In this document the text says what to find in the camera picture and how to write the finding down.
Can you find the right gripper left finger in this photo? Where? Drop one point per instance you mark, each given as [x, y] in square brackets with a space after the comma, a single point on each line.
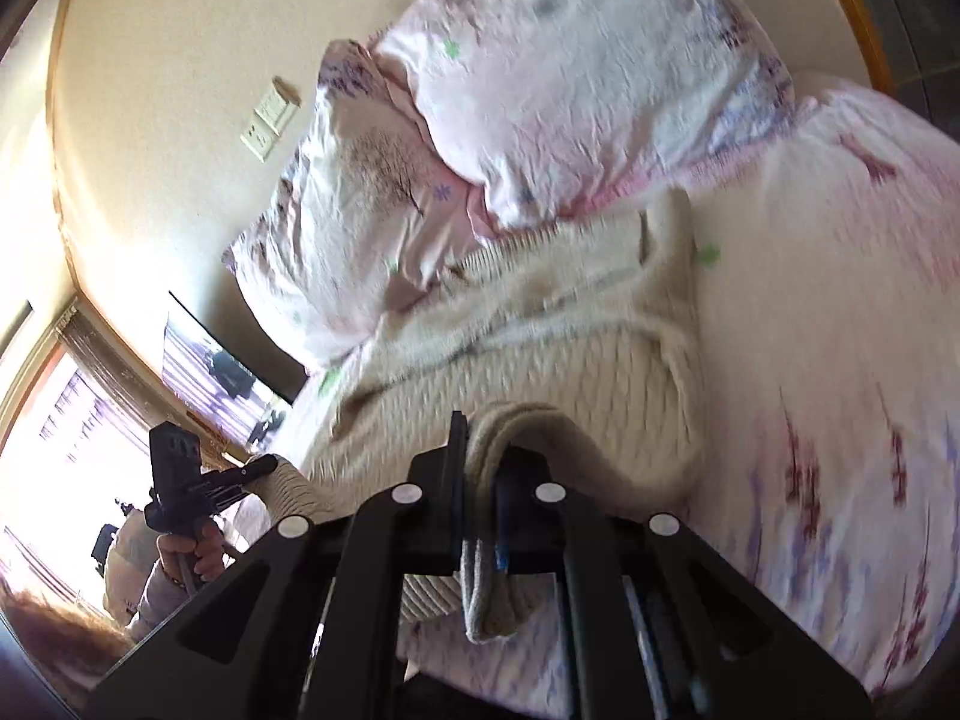
[306, 625]

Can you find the pink floral bed sheet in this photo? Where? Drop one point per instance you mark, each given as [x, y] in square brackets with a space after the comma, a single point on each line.
[827, 300]

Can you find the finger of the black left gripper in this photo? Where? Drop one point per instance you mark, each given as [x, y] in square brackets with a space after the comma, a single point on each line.
[251, 470]

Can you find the person's left hand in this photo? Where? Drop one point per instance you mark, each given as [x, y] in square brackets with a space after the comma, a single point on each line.
[187, 559]

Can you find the white wall socket panel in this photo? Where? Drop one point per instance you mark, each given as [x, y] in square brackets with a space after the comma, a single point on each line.
[271, 115]

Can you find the pink floral pillow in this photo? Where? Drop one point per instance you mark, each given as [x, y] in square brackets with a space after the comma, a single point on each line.
[553, 107]
[361, 222]

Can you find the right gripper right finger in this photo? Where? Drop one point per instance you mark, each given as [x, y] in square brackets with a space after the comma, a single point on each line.
[655, 624]

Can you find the pink floral pillow front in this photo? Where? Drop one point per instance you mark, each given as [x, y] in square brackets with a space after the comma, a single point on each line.
[553, 107]

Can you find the pink floral pillow back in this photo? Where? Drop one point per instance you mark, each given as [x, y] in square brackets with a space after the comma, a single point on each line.
[361, 222]

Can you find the cream cable-knit sweater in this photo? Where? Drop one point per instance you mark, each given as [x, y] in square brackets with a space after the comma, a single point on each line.
[578, 341]

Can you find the wooden glass door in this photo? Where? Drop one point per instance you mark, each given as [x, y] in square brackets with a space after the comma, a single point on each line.
[910, 48]

